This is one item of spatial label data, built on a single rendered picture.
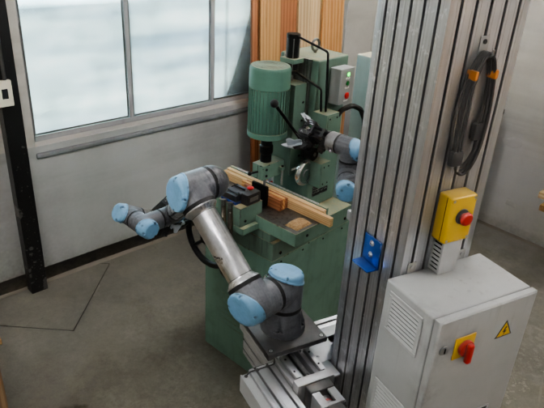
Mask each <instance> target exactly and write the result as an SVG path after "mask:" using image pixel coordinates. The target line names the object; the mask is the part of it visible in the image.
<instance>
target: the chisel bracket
mask: <svg viewBox="0 0 544 408"><path fill-rule="evenodd" d="M283 164H284V159H282V158H279V157H278V156H275V155H272V156H271V162H269V163H262V162H261V161H260V160H258V161H255V162H253V172H255V171H258V173H254V174H252V176H253V177H256V178H257V179H259V180H261V181H264V180H267V179H269V178H271V177H273V176H277V175H279V174H281V170H279V169H278V167H279V166H281V165H283Z"/></svg>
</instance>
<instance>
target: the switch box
mask: <svg viewBox="0 0 544 408"><path fill-rule="evenodd" d="M348 72H350V73H351V75H350V76H349V77H350V78H349V79H346V78H347V77H348V76H347V73H348ZM354 74H355V67H354V66H348V65H341V66H335V67H331V73H330V81H329V97H328V103H331V104H335V105H341V104H345V103H348V102H351V95H352V88H353V81H354ZM347 80H348V81H349V82H350V84H349V85H348V86H349V88H347V89H345V87H348V86H347V85H346V81H347ZM347 92H349V97H348V99H347V101H344V102H343V100H345V94H346V93H347Z"/></svg>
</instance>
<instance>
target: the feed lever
mask: <svg viewBox="0 0 544 408"><path fill-rule="evenodd" d="M278 105H279V102H278V101H277V100H276V99H273V100H271V101H270V106H271V107H272V108H276V109H277V110H278V112H279V113H280V115H281V116H282V117H283V119H284V121H285V122H286V123H287V124H288V125H289V127H290V128H291V130H292V131H293V133H294V134H295V136H296V137H297V138H298V139H301V140H302V142H303V141H304V140H303V139H302V138H300V137H299V136H298V135H297V134H296V133H297V131H296V130H295V128H294V127H293V125H292V124H291V123H290V122H289V120H288V119H287V117H286V116H285V114H284V113H283V111H282V110H281V108H280V107H279V106H278ZM302 155H303V157H304V158H305V159H310V160H311V161H313V160H315V159H316V158H317V157H320V156H321V155H320V154H318V152H317V148H315V147H309V148H307V149H304V150H303V151H302Z"/></svg>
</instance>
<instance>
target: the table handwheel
mask: <svg viewBox="0 0 544 408"><path fill-rule="evenodd" d="M185 230H186V235H187V238H188V241H189V244H190V247H191V249H192V250H193V252H194V253H195V255H196V256H197V257H198V259H199V260H200V261H201V262H202V263H203V264H205V265H206V266H209V267H210V268H213V269H219V266H218V265H217V263H216V262H213V261H211V260H209V259H208V258H206V257H205V256H204V255H203V254H202V252H201V251H200V249H199V248H198V244H201V243H203V244H206V243H205V242H204V240H203V239H202V237H201V236H200V238H201V239H200V240H198V241H196V242H195V240H194V238H193V231H192V220H191V223H189V224H188V225H186V226H185Z"/></svg>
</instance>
